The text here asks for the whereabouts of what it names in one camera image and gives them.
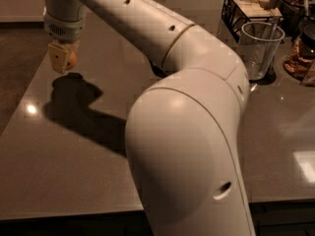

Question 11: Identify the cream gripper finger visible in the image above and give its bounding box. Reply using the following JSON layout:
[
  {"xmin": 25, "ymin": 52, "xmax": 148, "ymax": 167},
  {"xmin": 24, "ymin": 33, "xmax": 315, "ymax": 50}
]
[{"xmin": 48, "ymin": 40, "xmax": 76, "ymax": 74}]

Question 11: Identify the orange fruit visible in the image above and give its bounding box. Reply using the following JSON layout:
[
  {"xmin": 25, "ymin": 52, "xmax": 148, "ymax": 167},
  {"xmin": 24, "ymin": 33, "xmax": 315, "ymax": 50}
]
[{"xmin": 66, "ymin": 52, "xmax": 77, "ymax": 70}]

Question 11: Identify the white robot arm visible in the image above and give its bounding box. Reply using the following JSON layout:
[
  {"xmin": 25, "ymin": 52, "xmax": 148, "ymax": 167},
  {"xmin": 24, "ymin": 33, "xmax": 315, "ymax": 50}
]
[{"xmin": 44, "ymin": 0, "xmax": 255, "ymax": 236}]

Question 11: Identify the clear plastic cup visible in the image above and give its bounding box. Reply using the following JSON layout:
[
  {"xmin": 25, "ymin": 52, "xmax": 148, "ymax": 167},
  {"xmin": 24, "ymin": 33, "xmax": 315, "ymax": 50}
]
[{"xmin": 236, "ymin": 22, "xmax": 285, "ymax": 81}]

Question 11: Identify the glass snack jar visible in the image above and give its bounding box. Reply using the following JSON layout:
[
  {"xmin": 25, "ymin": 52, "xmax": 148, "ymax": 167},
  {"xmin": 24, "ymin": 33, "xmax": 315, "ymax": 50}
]
[{"xmin": 283, "ymin": 24, "xmax": 315, "ymax": 87}]

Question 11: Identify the black wire basket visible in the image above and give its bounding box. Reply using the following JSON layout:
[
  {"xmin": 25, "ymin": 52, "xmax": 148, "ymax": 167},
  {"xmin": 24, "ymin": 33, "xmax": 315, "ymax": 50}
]
[{"xmin": 221, "ymin": 0, "xmax": 284, "ymax": 41}]

